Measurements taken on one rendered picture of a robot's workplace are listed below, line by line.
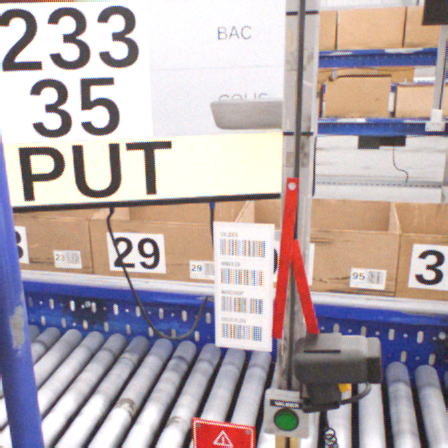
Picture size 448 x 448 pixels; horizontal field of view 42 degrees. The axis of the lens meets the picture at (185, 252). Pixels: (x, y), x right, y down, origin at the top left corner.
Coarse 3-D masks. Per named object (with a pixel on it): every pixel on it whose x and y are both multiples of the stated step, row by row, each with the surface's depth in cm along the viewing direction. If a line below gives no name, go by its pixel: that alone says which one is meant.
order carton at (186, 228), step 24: (96, 216) 159; (120, 216) 176; (144, 216) 182; (168, 216) 180; (192, 216) 177; (216, 216) 175; (240, 216) 155; (96, 240) 156; (168, 240) 150; (192, 240) 149; (96, 264) 159; (168, 264) 153
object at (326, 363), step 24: (312, 336) 82; (336, 336) 81; (360, 336) 80; (312, 360) 78; (336, 360) 77; (360, 360) 76; (312, 384) 81; (336, 384) 80; (312, 408) 81; (336, 408) 80
